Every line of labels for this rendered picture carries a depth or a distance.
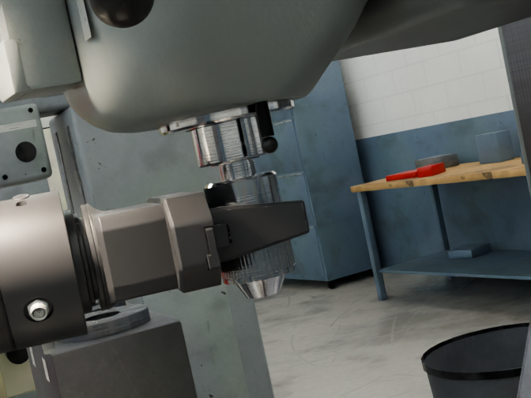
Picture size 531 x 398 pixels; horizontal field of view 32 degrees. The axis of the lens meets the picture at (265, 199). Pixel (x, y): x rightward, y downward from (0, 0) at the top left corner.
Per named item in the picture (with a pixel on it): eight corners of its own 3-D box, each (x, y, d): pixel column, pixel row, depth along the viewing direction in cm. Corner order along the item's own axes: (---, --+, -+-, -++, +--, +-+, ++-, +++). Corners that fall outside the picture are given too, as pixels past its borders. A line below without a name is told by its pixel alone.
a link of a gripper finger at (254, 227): (308, 241, 57) (210, 263, 55) (299, 189, 56) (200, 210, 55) (316, 242, 55) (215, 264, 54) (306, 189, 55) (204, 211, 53)
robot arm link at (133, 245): (201, 159, 51) (-21, 201, 48) (235, 328, 52) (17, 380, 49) (172, 165, 63) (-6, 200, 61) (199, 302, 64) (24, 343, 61)
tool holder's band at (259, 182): (280, 183, 60) (277, 168, 60) (277, 187, 55) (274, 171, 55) (210, 198, 60) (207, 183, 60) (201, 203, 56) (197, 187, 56)
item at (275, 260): (298, 266, 60) (280, 183, 60) (295, 276, 56) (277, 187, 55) (227, 279, 61) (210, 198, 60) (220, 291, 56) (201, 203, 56)
